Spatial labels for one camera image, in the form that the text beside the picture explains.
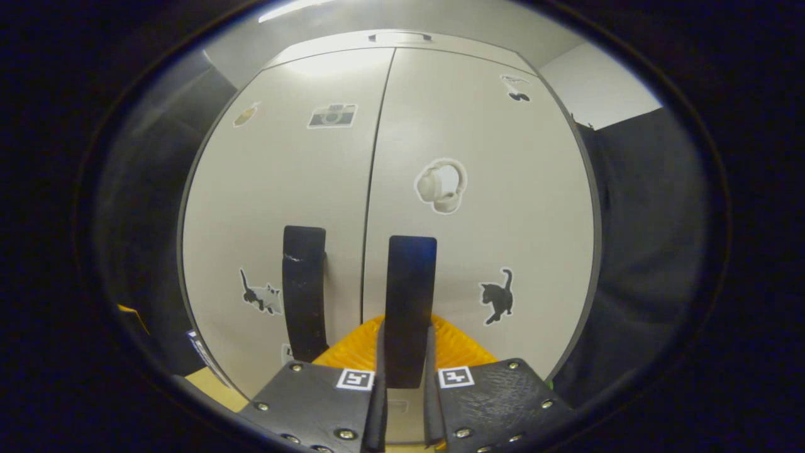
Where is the white cabinet top drawer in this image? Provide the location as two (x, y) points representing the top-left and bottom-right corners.
(267, 30), (538, 76)

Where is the grey drawer handle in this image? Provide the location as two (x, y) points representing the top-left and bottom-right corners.
(368, 31), (433, 43)

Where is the black door handle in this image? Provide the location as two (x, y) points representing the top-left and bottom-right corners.
(282, 225), (329, 364)
(384, 236), (438, 389)

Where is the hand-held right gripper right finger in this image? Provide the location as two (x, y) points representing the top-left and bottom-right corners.
(423, 315), (576, 453)

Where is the white cabinet door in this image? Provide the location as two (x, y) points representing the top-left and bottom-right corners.
(181, 47), (396, 400)
(362, 47), (597, 444)

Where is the ceiling light panel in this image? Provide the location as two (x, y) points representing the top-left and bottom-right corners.
(258, 0), (334, 23)

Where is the grey double-door shoe cabinet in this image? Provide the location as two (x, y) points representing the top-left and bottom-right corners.
(176, 28), (604, 453)

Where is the black backdrop cloth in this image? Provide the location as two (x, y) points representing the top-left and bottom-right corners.
(94, 50), (240, 378)
(547, 107), (718, 410)

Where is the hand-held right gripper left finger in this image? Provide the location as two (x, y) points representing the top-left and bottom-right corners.
(239, 315), (387, 453)

